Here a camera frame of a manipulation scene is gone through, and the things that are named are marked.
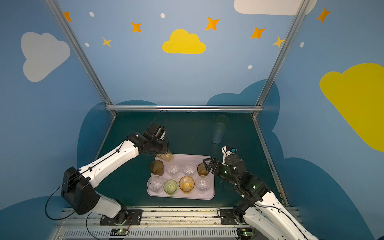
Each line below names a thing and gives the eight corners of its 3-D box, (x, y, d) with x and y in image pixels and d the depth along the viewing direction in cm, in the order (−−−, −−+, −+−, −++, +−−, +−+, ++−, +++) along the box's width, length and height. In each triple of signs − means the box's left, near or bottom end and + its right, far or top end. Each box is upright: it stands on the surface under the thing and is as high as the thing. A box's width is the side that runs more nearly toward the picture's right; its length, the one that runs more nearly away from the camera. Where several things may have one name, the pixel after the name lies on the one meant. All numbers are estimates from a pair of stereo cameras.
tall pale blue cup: (212, 143, 105) (214, 132, 95) (211, 134, 111) (213, 123, 100) (223, 143, 105) (226, 132, 95) (221, 134, 111) (225, 123, 101)
